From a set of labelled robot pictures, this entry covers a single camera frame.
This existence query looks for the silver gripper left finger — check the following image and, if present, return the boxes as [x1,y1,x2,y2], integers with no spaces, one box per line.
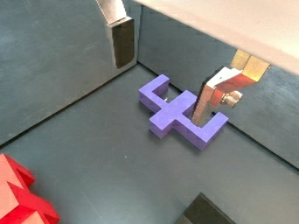
[96,0,135,68]

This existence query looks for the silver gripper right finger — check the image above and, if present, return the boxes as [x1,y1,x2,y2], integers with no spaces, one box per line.
[191,50,270,126]

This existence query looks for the purple E-shaped block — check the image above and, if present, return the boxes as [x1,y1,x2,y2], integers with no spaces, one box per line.
[139,74,228,151]

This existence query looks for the red E-shaped block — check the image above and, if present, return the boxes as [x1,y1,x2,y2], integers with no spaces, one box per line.
[0,154,60,224]

